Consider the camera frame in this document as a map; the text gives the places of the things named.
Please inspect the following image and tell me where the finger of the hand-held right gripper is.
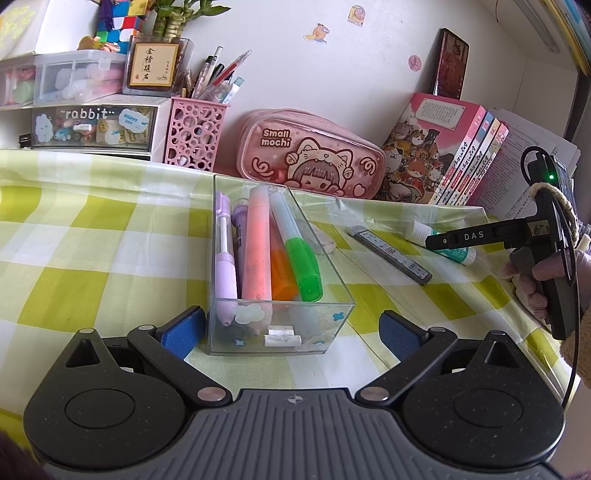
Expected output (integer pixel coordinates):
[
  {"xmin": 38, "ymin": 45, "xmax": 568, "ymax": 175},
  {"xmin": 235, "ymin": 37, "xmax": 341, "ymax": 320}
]
[{"xmin": 424, "ymin": 229, "xmax": 491, "ymax": 253}]

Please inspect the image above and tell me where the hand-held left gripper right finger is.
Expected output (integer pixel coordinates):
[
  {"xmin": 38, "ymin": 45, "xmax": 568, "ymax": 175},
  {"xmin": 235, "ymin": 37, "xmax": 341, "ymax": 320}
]
[{"xmin": 355, "ymin": 311, "xmax": 520, "ymax": 408}]

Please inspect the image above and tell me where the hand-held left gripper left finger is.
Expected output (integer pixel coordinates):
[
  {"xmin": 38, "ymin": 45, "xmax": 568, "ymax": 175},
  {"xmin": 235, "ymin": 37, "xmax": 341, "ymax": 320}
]
[{"xmin": 65, "ymin": 305, "xmax": 233, "ymax": 408}]

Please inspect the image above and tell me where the white and teal glue stick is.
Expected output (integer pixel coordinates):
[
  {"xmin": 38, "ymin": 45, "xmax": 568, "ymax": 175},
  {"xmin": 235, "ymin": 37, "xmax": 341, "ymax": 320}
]
[{"xmin": 405, "ymin": 220, "xmax": 477, "ymax": 267}]

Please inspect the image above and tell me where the purple mechanical pencil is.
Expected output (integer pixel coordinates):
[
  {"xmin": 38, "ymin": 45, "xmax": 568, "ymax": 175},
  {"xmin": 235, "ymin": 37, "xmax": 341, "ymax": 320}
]
[{"xmin": 214, "ymin": 191, "xmax": 239, "ymax": 327}]

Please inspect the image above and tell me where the grey marker with black cap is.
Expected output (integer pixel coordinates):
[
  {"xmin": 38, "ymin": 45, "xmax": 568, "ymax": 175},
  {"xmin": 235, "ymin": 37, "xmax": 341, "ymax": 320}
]
[{"xmin": 235, "ymin": 231, "xmax": 248, "ymax": 299}]

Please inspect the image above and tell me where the clear plastic pen tray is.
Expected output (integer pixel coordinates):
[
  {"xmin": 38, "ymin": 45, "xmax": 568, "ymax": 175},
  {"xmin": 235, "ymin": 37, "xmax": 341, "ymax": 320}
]
[{"xmin": 206, "ymin": 174, "xmax": 356, "ymax": 356}]

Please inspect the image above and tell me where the pink pen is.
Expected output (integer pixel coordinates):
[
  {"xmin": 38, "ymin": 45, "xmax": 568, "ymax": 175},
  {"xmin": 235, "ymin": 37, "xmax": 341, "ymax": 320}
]
[{"xmin": 242, "ymin": 184, "xmax": 273, "ymax": 334}]

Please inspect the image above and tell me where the orange and pink highlighter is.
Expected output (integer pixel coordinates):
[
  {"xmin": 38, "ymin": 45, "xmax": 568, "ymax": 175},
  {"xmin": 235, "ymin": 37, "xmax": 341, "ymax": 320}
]
[{"xmin": 270, "ymin": 220, "xmax": 299, "ymax": 302}]

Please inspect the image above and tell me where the green highlighter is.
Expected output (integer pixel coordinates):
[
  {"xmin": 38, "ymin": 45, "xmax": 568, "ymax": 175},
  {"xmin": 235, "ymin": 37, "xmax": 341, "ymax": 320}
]
[{"xmin": 269, "ymin": 191, "xmax": 323, "ymax": 302}]

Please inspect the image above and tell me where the person's right hand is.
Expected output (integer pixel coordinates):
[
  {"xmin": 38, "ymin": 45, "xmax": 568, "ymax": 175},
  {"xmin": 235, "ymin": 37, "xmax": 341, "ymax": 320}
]
[{"xmin": 498, "ymin": 251, "xmax": 591, "ymax": 325}]

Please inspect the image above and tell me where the grey pencil lead case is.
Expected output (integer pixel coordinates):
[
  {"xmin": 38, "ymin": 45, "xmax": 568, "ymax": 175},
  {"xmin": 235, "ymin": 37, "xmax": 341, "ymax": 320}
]
[{"xmin": 349, "ymin": 224, "xmax": 433, "ymax": 285}]

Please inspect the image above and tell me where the pink boxed book set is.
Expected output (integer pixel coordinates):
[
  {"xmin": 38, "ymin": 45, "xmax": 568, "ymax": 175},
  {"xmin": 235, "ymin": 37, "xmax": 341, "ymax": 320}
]
[{"xmin": 376, "ymin": 92, "xmax": 509, "ymax": 206}]

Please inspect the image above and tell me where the white printed paper stack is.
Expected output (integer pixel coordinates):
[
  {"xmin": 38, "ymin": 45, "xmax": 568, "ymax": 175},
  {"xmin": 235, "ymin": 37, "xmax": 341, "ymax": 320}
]
[{"xmin": 480, "ymin": 107, "xmax": 581, "ymax": 223}]

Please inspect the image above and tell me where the green checked tablecloth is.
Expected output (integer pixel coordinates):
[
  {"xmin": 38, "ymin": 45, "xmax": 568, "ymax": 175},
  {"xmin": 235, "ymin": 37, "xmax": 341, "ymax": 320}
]
[{"xmin": 0, "ymin": 148, "xmax": 579, "ymax": 446}]

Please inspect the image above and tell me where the pink cartoon pencil case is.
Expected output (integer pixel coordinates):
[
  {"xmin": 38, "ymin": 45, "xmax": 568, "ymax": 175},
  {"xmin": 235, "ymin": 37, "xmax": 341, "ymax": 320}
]
[{"xmin": 236, "ymin": 108, "xmax": 387, "ymax": 200}]

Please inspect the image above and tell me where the pink perforated pen holder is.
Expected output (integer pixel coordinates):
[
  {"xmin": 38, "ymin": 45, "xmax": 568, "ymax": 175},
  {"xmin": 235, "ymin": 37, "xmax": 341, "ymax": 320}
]
[{"xmin": 163, "ymin": 95, "xmax": 230, "ymax": 173}]

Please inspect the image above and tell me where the white desktop drawer organizer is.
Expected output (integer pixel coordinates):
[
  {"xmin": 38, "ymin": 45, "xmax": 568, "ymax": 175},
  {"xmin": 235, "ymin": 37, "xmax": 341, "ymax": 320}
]
[{"xmin": 0, "ymin": 93, "xmax": 173, "ymax": 162}]

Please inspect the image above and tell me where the bunch of pens in holder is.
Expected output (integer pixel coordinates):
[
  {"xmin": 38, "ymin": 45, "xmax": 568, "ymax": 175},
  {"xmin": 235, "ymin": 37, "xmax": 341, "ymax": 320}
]
[{"xmin": 182, "ymin": 45, "xmax": 254, "ymax": 105}]

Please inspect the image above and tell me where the lucky bamboo in glass vase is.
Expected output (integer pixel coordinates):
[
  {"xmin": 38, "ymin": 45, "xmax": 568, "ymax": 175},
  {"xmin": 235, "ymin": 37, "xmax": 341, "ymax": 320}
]
[{"xmin": 122, "ymin": 0, "xmax": 232, "ymax": 97}]

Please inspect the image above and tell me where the clear plastic storage drawer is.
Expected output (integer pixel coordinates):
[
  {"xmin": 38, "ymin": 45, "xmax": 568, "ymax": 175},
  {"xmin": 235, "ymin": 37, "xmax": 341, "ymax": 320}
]
[
  {"xmin": 34, "ymin": 50, "xmax": 129, "ymax": 105},
  {"xmin": 0, "ymin": 57, "xmax": 38, "ymax": 110}
]

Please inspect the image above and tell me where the small orange toy figure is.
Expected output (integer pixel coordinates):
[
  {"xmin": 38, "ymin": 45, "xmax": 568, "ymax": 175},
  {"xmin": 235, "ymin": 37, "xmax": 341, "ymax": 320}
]
[{"xmin": 77, "ymin": 35, "xmax": 122, "ymax": 54}]

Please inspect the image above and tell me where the colourful puzzle cube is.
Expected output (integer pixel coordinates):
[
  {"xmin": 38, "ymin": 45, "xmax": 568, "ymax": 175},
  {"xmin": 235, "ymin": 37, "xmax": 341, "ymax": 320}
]
[{"xmin": 94, "ymin": 0, "xmax": 153, "ymax": 45}]

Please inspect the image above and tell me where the white cardboard box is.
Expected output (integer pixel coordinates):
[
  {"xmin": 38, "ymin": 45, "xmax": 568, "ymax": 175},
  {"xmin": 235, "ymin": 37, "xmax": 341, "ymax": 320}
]
[{"xmin": 0, "ymin": 0, "xmax": 101, "ymax": 62}]

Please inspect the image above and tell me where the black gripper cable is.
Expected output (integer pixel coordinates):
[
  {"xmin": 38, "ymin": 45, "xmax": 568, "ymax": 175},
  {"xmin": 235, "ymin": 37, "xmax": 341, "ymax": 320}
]
[{"xmin": 519, "ymin": 146, "xmax": 581, "ymax": 408}]

